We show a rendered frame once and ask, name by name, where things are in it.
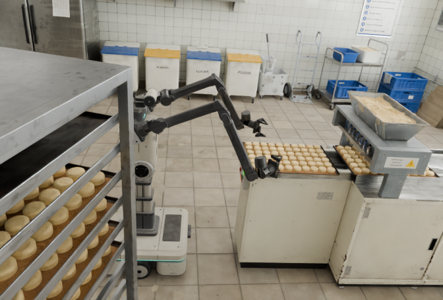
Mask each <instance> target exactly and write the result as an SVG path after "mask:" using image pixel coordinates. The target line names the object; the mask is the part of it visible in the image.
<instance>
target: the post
mask: <svg viewBox="0 0 443 300"><path fill-rule="evenodd" d="M117 68H119V69H126V70H127V81H126V82H124V83H122V84H121V85H119V86H118V87H117V95H118V110H119V139H120V154H121V183H122V198H123V227H124V242H125V271H126V287H127V300H138V275H137V248H136V197H135V170H134V117H133V68H132V67H130V66H126V65H121V66H119V67H117Z"/></svg>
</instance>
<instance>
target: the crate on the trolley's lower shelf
mask: <svg viewBox="0 0 443 300"><path fill-rule="evenodd" d="M339 82H344V84H339ZM335 85H336V80H328V83H327V87H326V90H327V92H329V93H330V94H331V95H333V93H334V88H335ZM359 85H361V86H362V87H360V86H359ZM367 90H368V87H367V86H365V85H364V84H361V83H360V82H358V81H356V80H338V83H337V86H336V91H335V94H334V96H335V97H336V98H349V94H348V92H347V91H358V92H367Z"/></svg>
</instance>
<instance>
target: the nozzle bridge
mask: <svg viewBox="0 0 443 300"><path fill-rule="evenodd" d="M348 121H349V122H348ZM347 122H348V123H347ZM346 123H347V127H350V125H351V124H352V125H353V128H352V131H353V129H354V127H355V128H356V133H355V135H357V133H358V131H359V132H360V135H359V139H360V138H361V136H362V135H363V138H364V139H363V143H364V142H365V140H367V142H368V143H367V147H366V148H368V147H369V144H371V145H372V148H371V151H370V154H368V153H367V149H364V148H363V144H359V140H355V137H356V136H352V133H349V129H348V128H347V127H346V126H345V125H346ZM332 124H333V126H338V127H339V128H340V129H341V130H342V131H343V132H342V135H341V140H340V145H349V146H353V145H354V146H355V147H356V148H357V149H358V151H360V153H361V154H362V155H363V156H364V157H365V159H366V160H367V161H368V163H369V164H370V167H369V169H370V170H371V172H372V173H385V174H384V178H383V180H382V184H381V186H380V190H379V192H378V196H379V197H380V198H399V196H400V193H401V190H402V188H403V185H404V183H405V180H406V177H407V174H409V175H424V174H425V171H426V168H427V166H428V163H429V160H430V157H431V156H432V152H431V151H430V150H429V149H428V148H427V147H426V146H424V145H423V144H422V143H421V142H419V141H418V140H417V139H416V138H415V137H414V136H413V137H412V138H410V139H409V140H408V141H396V140H382V139H381V138H380V137H379V136H378V135H377V134H376V133H375V132H374V131H373V130H372V129H371V128H370V127H369V126H368V125H367V124H366V123H365V122H364V121H363V120H362V119H361V118H360V117H359V116H358V115H357V114H356V113H355V112H354V111H353V107H352V105H336V108H335V112H334V116H333V119H332ZM346 137H347V138H348V139H349V140H347V139H346ZM349 141H351V142H352V144H350V143H349Z"/></svg>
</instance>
